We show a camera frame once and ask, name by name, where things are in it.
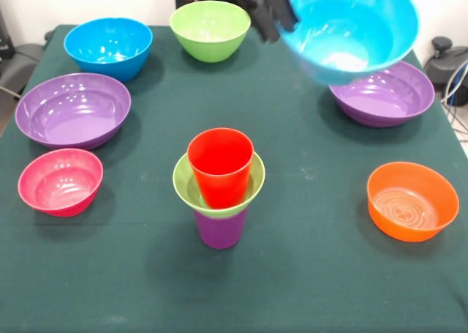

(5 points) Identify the small blue bowl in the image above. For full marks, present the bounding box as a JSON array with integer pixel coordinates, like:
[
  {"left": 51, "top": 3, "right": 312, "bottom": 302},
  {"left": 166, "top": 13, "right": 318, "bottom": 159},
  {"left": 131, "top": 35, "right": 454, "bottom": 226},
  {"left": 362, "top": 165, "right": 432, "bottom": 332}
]
[{"left": 279, "top": 0, "right": 420, "bottom": 87}]

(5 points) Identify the red cup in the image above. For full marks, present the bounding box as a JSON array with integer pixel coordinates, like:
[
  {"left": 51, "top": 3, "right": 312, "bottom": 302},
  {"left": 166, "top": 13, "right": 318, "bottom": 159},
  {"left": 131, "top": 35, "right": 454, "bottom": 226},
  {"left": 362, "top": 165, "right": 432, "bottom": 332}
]
[{"left": 186, "top": 127, "right": 255, "bottom": 210}]

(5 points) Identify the small green bowl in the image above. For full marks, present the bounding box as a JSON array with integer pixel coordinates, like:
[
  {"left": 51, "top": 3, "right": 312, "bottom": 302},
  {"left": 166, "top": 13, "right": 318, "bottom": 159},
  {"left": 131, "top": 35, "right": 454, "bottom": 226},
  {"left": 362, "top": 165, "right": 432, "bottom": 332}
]
[{"left": 172, "top": 151, "right": 267, "bottom": 219}]

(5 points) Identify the purple cup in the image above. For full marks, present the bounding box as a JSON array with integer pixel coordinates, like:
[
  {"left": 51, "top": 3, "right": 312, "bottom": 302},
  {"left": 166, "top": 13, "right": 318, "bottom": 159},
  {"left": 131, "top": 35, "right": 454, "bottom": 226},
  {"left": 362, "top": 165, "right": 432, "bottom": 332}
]
[{"left": 192, "top": 206, "right": 249, "bottom": 251}]

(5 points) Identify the large green bowl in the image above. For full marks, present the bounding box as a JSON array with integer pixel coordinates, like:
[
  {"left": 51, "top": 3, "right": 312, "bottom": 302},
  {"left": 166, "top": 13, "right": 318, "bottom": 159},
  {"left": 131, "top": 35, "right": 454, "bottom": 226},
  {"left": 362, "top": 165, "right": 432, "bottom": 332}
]
[{"left": 169, "top": 0, "right": 252, "bottom": 64}]

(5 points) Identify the wide purple bowl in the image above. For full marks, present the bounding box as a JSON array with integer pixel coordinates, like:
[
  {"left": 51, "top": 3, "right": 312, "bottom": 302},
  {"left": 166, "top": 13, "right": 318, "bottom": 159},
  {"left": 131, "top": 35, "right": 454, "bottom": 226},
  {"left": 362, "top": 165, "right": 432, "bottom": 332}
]
[
  {"left": 328, "top": 60, "right": 436, "bottom": 128},
  {"left": 14, "top": 72, "right": 132, "bottom": 151}
]

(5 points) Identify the black grey machine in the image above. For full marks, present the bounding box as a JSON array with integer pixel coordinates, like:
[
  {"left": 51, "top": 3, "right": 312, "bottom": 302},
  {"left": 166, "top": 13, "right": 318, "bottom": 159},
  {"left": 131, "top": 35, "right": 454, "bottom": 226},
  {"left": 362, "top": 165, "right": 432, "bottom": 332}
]
[{"left": 423, "top": 36, "right": 468, "bottom": 92}]

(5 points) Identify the large blue bowl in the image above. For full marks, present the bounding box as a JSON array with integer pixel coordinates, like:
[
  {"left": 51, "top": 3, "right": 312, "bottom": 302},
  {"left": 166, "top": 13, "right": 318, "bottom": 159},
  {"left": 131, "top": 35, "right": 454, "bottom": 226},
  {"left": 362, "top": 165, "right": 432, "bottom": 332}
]
[{"left": 63, "top": 17, "right": 154, "bottom": 82}]

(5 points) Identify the orange bowl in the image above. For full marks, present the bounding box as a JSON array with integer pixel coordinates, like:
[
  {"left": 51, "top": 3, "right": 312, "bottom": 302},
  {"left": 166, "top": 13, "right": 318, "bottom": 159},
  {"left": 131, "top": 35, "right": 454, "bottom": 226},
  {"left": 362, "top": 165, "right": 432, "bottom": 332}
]
[{"left": 366, "top": 161, "right": 461, "bottom": 243}]

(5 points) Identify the black office chair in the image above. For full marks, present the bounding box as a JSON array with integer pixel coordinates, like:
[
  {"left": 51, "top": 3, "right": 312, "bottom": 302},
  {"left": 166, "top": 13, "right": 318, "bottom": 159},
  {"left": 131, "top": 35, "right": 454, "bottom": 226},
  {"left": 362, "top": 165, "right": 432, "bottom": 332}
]
[{"left": 0, "top": 43, "right": 47, "bottom": 92}]

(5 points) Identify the pink bowl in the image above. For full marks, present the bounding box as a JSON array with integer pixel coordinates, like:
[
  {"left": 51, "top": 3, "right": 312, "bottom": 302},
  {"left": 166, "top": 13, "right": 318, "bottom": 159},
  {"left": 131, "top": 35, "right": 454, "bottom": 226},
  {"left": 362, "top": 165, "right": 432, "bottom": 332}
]
[{"left": 17, "top": 148, "right": 105, "bottom": 217}]

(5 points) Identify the dark green tablecloth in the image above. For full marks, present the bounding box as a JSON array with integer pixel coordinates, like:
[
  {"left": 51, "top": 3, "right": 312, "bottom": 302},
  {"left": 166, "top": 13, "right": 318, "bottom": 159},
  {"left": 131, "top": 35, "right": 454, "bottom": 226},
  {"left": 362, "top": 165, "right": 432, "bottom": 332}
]
[{"left": 0, "top": 24, "right": 468, "bottom": 333}]

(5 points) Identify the grey cable bundle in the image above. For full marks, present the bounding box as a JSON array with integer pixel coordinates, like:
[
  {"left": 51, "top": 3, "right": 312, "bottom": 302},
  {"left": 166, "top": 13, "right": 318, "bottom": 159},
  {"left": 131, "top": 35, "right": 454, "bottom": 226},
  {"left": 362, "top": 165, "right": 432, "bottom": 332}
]
[{"left": 440, "top": 60, "right": 468, "bottom": 143}]

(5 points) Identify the white cable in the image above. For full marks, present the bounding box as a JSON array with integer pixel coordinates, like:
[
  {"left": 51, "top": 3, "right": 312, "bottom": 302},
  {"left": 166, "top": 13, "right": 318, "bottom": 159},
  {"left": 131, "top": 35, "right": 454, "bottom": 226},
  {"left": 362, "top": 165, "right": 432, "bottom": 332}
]
[{"left": 0, "top": 86, "right": 23, "bottom": 100}]

